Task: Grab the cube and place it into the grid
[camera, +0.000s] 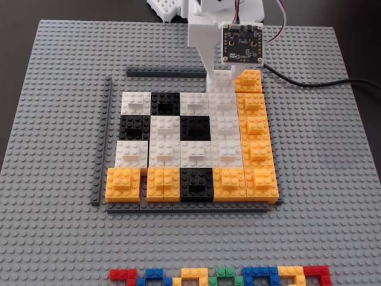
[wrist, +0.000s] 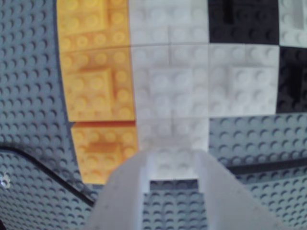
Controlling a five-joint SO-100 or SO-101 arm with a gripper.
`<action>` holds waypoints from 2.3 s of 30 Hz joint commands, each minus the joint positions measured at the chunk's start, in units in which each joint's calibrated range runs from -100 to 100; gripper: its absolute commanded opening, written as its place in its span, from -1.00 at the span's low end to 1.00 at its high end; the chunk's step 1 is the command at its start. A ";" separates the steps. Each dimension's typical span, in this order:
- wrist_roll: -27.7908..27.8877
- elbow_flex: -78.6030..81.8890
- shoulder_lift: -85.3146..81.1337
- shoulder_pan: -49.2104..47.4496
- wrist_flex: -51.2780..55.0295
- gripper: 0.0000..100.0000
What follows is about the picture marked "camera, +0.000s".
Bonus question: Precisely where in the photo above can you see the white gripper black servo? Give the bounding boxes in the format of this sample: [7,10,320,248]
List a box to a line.
[188,13,265,88]

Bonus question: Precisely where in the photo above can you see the white Lego cube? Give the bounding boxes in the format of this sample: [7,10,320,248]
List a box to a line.
[179,91,210,116]
[208,92,238,117]
[121,91,152,116]
[211,139,244,169]
[180,139,213,169]
[149,114,182,141]
[210,115,241,141]
[114,139,149,176]
[207,70,236,95]
[148,139,182,169]

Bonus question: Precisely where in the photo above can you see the white 3D-printed robot base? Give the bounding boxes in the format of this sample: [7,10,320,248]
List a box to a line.
[146,0,190,24]

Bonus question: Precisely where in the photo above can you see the orange Lego cube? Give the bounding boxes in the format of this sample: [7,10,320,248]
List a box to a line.
[241,140,275,170]
[105,167,142,204]
[213,167,248,203]
[236,92,267,117]
[146,167,182,203]
[238,115,271,142]
[245,168,280,205]
[234,69,264,94]

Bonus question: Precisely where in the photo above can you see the dark gray Lego strip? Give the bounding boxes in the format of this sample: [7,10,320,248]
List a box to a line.
[105,201,270,214]
[90,76,114,207]
[126,66,208,79]

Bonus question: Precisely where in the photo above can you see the gray studded Lego baseplate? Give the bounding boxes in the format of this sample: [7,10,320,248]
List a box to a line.
[0,19,381,286]

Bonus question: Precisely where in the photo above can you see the green Lego brick letter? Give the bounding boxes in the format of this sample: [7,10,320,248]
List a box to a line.
[208,267,244,286]

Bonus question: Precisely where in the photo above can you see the yellow Lego brick letter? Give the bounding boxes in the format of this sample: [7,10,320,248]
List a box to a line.
[171,267,210,286]
[277,266,307,286]

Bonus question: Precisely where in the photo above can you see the blue Lego brick letter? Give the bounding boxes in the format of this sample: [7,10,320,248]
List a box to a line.
[242,266,280,286]
[136,268,173,286]

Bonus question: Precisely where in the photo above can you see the red Lego brick letter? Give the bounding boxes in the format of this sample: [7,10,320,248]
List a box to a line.
[302,265,332,286]
[108,268,138,286]

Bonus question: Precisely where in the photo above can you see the black wrist camera board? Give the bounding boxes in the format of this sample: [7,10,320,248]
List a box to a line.
[220,22,266,66]

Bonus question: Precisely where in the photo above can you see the black cable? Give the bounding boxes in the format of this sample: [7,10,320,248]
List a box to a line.
[263,64,381,90]

